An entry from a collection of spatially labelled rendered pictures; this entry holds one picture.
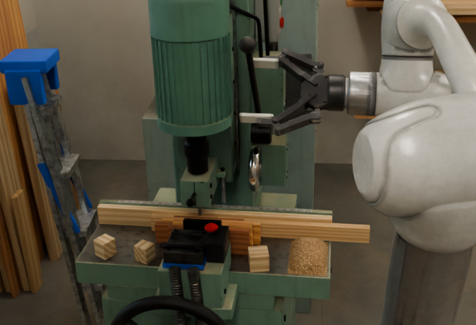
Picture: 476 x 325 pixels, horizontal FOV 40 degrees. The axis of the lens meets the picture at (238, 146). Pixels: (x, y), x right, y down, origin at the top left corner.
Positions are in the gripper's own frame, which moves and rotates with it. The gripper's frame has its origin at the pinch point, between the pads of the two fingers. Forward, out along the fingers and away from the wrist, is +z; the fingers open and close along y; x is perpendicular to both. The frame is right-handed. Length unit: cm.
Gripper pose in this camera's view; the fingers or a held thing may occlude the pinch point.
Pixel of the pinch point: (248, 90)
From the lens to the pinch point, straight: 139.1
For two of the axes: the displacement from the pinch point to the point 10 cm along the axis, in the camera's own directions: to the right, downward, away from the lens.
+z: -9.9, -0.5, 1.4
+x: -1.0, -4.6, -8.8
